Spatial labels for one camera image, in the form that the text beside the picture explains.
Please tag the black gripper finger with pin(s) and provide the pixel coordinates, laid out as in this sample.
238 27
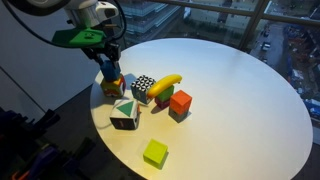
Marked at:
97 58
114 56

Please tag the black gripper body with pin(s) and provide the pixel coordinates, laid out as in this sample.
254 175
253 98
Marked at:
110 48

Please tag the blue block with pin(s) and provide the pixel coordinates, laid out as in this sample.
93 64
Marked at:
110 70

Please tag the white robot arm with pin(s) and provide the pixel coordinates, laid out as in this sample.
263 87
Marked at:
83 13

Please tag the orange block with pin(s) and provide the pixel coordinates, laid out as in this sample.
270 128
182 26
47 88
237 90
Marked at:
180 102

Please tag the grey block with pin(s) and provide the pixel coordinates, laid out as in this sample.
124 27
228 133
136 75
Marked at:
176 116

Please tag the lime yellow block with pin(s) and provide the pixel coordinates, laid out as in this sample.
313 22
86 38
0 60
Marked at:
155 153

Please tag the multicolour soft cube red circle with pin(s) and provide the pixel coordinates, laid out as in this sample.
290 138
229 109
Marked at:
113 88

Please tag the black white triangle pattern cube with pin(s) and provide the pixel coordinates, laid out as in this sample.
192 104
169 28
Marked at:
142 86

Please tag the yellow banana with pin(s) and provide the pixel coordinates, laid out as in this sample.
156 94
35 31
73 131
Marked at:
164 84

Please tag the white cube green triangle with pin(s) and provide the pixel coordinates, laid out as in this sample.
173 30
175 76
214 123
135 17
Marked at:
125 115

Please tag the black bar clamp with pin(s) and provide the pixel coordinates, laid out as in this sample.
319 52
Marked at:
20 125

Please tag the window handrail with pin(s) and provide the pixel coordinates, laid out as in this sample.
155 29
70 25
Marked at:
233 10

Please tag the slanted window mullion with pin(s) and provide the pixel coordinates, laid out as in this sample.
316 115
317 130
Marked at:
253 25

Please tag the dark window frame post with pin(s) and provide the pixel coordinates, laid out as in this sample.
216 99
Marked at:
124 30

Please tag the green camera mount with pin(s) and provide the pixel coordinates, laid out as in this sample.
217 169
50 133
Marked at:
80 37

